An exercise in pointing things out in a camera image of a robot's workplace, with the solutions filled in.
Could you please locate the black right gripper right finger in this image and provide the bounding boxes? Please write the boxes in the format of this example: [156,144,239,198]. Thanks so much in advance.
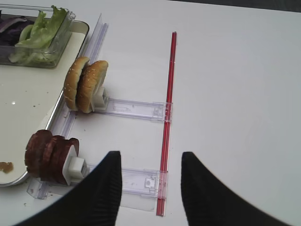
[181,152,287,226]

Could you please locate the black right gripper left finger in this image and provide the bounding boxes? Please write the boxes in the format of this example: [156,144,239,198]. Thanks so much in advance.
[19,151,122,226]

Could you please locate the inner brown meat patty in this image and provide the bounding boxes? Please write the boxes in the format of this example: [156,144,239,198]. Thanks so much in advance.
[50,138,79,185]

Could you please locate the brown meat patty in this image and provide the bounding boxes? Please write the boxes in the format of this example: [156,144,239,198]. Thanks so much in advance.
[50,138,79,185]
[40,135,65,183]
[24,129,53,178]

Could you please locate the middle brown meat patty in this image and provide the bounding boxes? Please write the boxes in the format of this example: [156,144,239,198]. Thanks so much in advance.
[40,135,65,183]

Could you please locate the outer brown meat patty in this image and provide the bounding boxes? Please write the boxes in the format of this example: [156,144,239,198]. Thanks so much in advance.
[24,129,53,178]

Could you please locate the green lettuce leaves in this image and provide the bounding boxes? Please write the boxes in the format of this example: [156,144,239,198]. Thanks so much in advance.
[8,5,72,68]

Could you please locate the white patty pusher block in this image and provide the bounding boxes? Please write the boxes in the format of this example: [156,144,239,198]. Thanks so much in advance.
[62,145,90,186]

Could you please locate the white bun pusher block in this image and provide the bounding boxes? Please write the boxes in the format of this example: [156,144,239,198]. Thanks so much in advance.
[91,85,109,112]

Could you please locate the outer sesame bun top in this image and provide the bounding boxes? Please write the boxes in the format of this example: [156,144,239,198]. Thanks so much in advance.
[63,56,90,111]

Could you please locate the sesame bun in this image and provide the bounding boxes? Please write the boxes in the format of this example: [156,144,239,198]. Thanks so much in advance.
[63,56,90,111]
[76,60,109,113]

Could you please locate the silver metal tray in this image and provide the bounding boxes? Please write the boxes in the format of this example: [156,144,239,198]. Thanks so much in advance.
[0,21,89,187]

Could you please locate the inner sesame bun top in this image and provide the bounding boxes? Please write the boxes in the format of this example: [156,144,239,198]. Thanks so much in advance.
[76,60,109,113]

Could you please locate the clear plastic salad container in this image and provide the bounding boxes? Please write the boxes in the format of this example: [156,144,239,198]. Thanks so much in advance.
[0,4,75,68]

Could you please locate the purple cabbage leaves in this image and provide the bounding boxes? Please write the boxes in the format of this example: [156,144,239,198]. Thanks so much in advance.
[0,17,29,46]

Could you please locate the right red rail strip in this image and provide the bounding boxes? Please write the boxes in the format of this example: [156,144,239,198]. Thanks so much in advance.
[156,32,177,216]

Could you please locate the clear patty rail track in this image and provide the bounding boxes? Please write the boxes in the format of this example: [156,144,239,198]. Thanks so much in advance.
[88,164,169,199]

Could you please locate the clear bun rail track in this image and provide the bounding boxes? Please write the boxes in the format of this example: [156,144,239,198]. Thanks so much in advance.
[94,98,166,122]

